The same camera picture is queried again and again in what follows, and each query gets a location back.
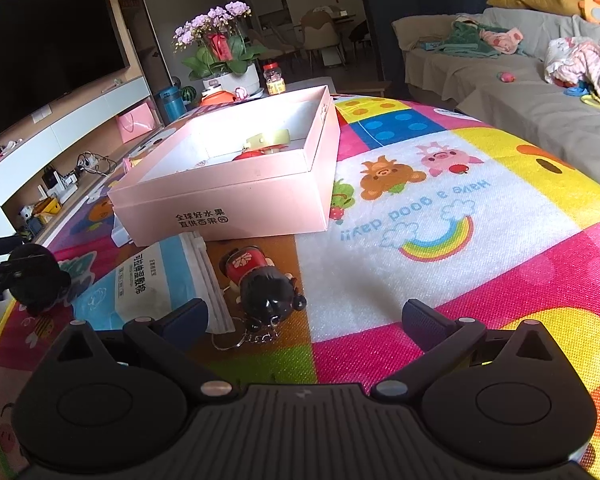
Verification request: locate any orange bowl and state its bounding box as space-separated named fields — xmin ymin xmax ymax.
xmin=200 ymin=88 xmax=237 ymax=106

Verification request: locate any pink white baby blanket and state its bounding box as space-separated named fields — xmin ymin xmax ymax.
xmin=544 ymin=36 xmax=600 ymax=98

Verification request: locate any red lid candy jar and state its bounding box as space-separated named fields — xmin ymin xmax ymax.
xmin=263 ymin=62 xmax=286 ymax=96

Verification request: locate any dining chair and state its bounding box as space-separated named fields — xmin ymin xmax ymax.
xmin=300 ymin=11 xmax=347 ymax=70

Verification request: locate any colourful cartoon play mat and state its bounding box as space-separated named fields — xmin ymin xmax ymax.
xmin=0 ymin=96 xmax=600 ymax=479

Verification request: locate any pink cardboard box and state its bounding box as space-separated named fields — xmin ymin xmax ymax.
xmin=109 ymin=86 xmax=340 ymax=246

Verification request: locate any yellow green perforated toy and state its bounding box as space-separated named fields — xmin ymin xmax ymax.
xmin=245 ymin=129 xmax=290 ymax=151

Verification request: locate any yellow pillow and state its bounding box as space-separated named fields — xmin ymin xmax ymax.
xmin=486 ymin=0 xmax=581 ymax=16

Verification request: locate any green cloth on sofa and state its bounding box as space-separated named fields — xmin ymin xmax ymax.
xmin=418 ymin=18 xmax=524 ymax=58

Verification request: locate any grey sofa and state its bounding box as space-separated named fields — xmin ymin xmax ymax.
xmin=393 ymin=8 xmax=600 ymax=184

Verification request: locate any small pink toy on sofa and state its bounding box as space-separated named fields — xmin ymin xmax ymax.
xmin=498 ymin=72 xmax=516 ymax=84

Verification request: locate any red black doll keychain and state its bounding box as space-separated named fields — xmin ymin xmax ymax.
xmin=219 ymin=245 xmax=306 ymax=334

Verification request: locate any pink orchid flower pot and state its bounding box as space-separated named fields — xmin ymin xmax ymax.
xmin=172 ymin=1 xmax=266 ymax=96

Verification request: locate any blue water bottle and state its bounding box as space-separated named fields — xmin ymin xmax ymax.
xmin=157 ymin=86 xmax=186 ymax=124

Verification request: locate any red daruma doll toy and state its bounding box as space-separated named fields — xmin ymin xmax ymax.
xmin=233 ymin=144 xmax=286 ymax=160

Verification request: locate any black television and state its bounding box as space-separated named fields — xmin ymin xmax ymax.
xmin=0 ymin=0 xmax=129 ymax=134

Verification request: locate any pink bag on shelf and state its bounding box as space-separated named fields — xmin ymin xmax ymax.
xmin=116 ymin=101 xmax=160 ymax=144

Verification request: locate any blue white mask package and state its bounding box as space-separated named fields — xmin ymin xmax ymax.
xmin=72 ymin=232 xmax=235 ymax=335

